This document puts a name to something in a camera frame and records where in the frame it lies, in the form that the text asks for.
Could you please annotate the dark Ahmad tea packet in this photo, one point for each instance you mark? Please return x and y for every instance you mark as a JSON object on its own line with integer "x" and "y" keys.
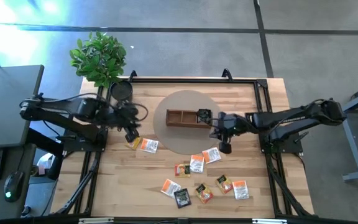
{"x": 204, "y": 115}
{"x": 182, "y": 198}

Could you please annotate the white orange Tazo tea packet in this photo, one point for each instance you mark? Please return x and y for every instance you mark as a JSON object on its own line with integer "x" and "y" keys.
{"x": 211, "y": 155}
{"x": 240, "y": 190}
{"x": 149, "y": 145}
{"x": 197, "y": 164}
{"x": 170, "y": 188}

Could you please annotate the black plant pot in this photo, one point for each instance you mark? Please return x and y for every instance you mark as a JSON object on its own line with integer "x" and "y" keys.
{"x": 121, "y": 91}

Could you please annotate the white pink small object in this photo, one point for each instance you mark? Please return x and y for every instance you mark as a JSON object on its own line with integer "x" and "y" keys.
{"x": 45, "y": 161}

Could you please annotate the silver metal bracket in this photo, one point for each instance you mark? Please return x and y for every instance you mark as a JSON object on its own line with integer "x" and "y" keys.
{"x": 95, "y": 220}
{"x": 269, "y": 221}

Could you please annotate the yellow mango tea packet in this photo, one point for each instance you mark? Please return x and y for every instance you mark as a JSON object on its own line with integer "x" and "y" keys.
{"x": 182, "y": 170}
{"x": 224, "y": 184}
{"x": 204, "y": 193}

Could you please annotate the black clamp hook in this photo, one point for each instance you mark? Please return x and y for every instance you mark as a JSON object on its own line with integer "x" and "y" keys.
{"x": 132, "y": 76}
{"x": 227, "y": 74}

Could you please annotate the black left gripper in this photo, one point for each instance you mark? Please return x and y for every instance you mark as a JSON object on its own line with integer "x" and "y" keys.
{"x": 126, "y": 116}

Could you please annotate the round grey table mat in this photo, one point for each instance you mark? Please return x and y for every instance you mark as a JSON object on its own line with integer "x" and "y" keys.
{"x": 182, "y": 140}

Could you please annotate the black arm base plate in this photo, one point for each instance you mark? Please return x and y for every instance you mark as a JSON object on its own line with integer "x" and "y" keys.
{"x": 82, "y": 147}
{"x": 287, "y": 147}

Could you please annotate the wooden three-compartment tea box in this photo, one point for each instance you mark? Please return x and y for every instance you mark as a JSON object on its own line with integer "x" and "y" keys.
{"x": 182, "y": 126}

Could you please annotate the green artificial plant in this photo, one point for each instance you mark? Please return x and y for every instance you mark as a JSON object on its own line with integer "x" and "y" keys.
{"x": 98, "y": 59}

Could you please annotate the black desk leg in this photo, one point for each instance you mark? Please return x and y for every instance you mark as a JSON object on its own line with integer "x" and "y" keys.
{"x": 55, "y": 169}

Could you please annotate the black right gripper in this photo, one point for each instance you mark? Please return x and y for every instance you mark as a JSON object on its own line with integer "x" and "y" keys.
{"x": 232, "y": 125}

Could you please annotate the black computer mouse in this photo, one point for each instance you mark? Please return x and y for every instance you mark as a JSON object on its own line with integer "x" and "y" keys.
{"x": 13, "y": 186}

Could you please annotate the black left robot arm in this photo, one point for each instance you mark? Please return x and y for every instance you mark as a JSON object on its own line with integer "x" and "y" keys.
{"x": 57, "y": 107}

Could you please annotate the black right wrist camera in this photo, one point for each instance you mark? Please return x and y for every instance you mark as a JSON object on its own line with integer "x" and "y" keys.
{"x": 225, "y": 147}

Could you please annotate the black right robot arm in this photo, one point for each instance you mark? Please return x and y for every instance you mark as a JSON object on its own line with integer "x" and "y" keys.
{"x": 291, "y": 119}

